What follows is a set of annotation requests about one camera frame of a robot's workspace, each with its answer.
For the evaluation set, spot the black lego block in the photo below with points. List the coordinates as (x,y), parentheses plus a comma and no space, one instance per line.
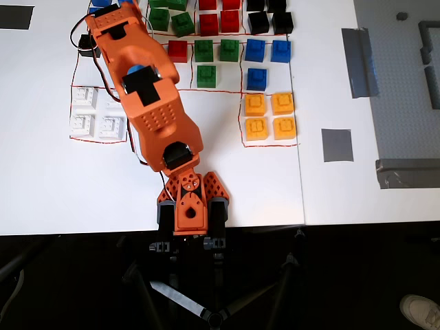
(258,23)
(283,23)
(256,4)
(84,43)

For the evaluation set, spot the grey black table clamp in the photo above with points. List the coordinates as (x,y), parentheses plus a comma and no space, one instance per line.
(218,220)
(165,220)

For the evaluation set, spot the black camera tripod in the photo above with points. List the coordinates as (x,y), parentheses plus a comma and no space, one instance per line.
(214,318)

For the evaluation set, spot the grey duct tape strip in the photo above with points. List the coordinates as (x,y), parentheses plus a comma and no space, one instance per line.
(409,173)
(359,65)

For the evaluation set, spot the yellow lego block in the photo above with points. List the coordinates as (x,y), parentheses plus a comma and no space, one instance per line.
(284,128)
(256,129)
(255,105)
(282,103)

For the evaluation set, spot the white sneaker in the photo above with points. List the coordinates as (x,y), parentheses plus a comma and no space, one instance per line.
(421,309)

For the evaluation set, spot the small grey lego piece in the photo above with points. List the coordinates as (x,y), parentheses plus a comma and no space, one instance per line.
(401,16)

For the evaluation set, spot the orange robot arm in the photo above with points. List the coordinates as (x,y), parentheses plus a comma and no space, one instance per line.
(154,120)

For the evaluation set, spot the black tape rectangle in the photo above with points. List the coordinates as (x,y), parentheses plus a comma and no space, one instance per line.
(15,17)

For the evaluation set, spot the grey lego wall strip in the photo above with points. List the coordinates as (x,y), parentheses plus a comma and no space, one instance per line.
(434,89)
(425,44)

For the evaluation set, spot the green lego block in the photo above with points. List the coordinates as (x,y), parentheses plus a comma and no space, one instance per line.
(181,24)
(177,4)
(206,76)
(157,3)
(159,20)
(229,51)
(203,51)

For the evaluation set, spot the grey lego baseplate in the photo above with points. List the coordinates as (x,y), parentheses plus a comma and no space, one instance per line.
(395,113)

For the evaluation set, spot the white lego block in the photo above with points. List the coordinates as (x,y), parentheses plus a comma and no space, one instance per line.
(85,99)
(111,128)
(82,126)
(111,103)

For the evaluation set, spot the black stand leg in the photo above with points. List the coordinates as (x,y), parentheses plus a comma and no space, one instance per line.
(17,263)

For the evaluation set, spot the grey tape square marker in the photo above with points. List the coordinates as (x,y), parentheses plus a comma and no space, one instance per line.
(337,145)

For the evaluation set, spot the red lego block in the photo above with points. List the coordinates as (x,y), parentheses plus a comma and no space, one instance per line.
(208,4)
(208,24)
(229,22)
(230,4)
(177,51)

